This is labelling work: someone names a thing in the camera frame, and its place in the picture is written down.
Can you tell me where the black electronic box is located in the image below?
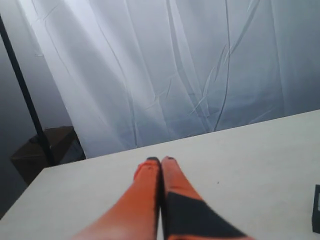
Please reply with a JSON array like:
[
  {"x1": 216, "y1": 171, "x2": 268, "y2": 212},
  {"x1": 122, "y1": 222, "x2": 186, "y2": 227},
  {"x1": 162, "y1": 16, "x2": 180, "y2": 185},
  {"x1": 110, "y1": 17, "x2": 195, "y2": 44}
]
[{"x1": 311, "y1": 184, "x2": 320, "y2": 234}]

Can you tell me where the brown cardboard box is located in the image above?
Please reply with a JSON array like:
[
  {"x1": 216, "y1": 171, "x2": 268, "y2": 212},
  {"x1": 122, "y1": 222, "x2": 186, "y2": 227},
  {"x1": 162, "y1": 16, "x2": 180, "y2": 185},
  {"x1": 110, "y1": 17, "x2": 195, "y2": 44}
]
[{"x1": 10, "y1": 126, "x2": 86, "y2": 185}]

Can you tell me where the black stand pole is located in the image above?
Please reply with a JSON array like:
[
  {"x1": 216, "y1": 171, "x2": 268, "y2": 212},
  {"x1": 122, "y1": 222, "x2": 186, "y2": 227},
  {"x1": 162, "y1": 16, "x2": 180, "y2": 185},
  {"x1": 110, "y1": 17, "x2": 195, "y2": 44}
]
[{"x1": 0, "y1": 17, "x2": 57, "y2": 167}]

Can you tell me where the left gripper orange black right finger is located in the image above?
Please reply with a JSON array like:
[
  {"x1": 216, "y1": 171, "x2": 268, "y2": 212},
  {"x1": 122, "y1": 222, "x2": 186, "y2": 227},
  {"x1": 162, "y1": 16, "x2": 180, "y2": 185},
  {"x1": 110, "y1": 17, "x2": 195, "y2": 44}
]
[{"x1": 161, "y1": 156, "x2": 253, "y2": 240}]

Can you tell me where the white backdrop curtain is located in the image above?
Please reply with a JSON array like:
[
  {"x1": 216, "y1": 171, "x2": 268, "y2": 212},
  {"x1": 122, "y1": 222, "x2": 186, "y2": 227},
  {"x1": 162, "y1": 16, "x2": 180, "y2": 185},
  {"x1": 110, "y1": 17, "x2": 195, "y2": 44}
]
[{"x1": 19, "y1": 0, "x2": 320, "y2": 158}]

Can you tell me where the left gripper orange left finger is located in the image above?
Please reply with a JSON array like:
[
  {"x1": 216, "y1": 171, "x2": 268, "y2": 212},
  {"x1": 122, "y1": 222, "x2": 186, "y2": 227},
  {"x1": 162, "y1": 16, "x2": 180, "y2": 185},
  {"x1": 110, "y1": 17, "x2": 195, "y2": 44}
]
[{"x1": 72, "y1": 157, "x2": 161, "y2": 240}]

